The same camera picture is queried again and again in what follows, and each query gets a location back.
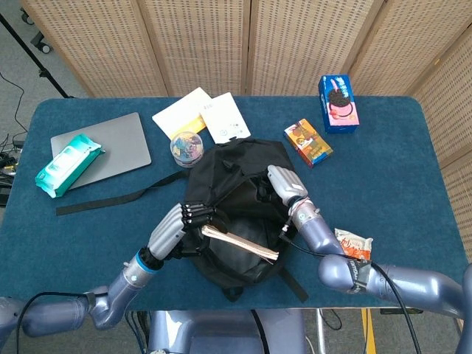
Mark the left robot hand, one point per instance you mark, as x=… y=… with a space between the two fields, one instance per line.
x=166 y=232

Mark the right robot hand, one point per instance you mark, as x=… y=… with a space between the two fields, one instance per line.
x=285 y=182

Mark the black backpack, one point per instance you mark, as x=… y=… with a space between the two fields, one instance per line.
x=228 y=173

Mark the brown spiral notebook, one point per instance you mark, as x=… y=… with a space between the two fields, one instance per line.
x=239 y=243

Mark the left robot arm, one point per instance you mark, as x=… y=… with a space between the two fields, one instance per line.
x=110 y=298

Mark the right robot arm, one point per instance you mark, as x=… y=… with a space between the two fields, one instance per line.
x=332 y=273

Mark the orange snack box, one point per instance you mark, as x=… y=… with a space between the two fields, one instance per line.
x=308 y=144

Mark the clear tub of binder clips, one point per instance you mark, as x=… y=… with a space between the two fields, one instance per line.
x=186 y=149

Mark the white booklet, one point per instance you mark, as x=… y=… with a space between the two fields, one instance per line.
x=226 y=118

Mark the orange snack bag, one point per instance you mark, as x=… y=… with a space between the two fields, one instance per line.
x=355 y=245

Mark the blue cookie box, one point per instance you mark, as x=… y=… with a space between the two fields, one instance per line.
x=339 y=105

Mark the grey laptop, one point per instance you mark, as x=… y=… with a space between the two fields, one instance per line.
x=121 y=144

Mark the blue table cloth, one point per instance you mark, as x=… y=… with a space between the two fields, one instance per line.
x=387 y=184

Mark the blue-grey robot torso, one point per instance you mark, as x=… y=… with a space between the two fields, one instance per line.
x=221 y=332

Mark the white and yellow envelope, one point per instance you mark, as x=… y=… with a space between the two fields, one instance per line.
x=180 y=114

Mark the teal wet wipes pack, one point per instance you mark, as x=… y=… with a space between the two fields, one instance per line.
x=68 y=162

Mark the wicker folding screen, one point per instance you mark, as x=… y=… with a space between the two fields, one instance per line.
x=199 y=44

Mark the black stand pole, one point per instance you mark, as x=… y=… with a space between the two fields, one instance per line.
x=33 y=55

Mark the office chair caster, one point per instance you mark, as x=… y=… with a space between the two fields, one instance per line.
x=42 y=44

